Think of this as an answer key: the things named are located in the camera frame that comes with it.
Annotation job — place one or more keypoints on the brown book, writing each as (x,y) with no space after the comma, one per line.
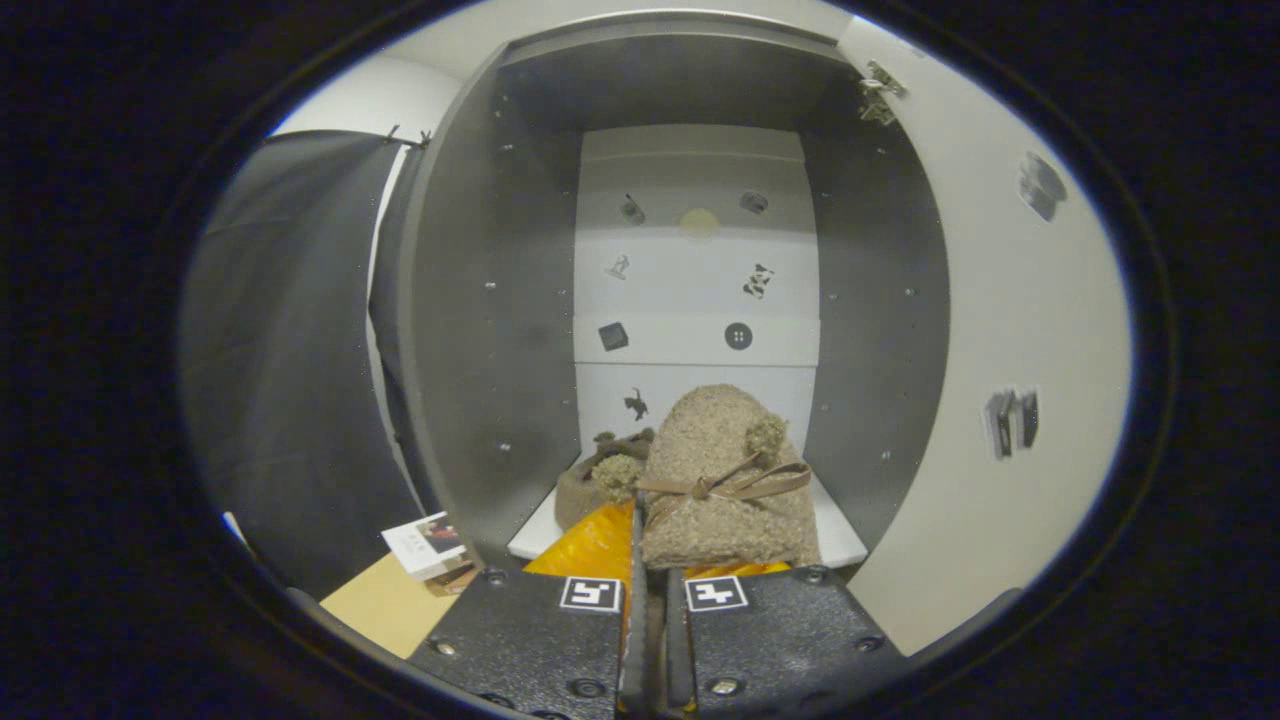
(455,578)

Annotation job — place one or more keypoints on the black backdrop cloth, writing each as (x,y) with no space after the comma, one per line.
(290,350)

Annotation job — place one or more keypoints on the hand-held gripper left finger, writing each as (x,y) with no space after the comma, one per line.
(632,650)

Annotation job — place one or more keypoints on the brown fuzzy slipper shoe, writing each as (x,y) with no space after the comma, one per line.
(580,490)
(715,450)

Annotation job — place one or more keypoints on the white boxed book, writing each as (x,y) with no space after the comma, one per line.
(425,542)

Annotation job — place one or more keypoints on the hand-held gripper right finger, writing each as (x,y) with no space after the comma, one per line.
(676,650)

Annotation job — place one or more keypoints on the grey shoe cabinet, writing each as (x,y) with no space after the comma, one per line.
(480,350)

